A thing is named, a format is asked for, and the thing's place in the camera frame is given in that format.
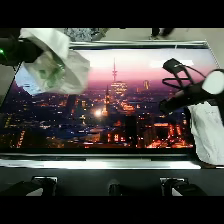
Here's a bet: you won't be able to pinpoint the white T-shirt with green print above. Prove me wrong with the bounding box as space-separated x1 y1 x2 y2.
14 28 92 96

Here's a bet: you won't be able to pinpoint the silver frame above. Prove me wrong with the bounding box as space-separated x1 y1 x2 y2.
0 39 224 197

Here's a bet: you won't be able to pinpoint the person's legs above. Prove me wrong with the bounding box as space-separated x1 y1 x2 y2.
149 27 175 40

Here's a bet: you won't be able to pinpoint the white garment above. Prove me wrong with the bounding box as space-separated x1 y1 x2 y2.
187 101 224 167

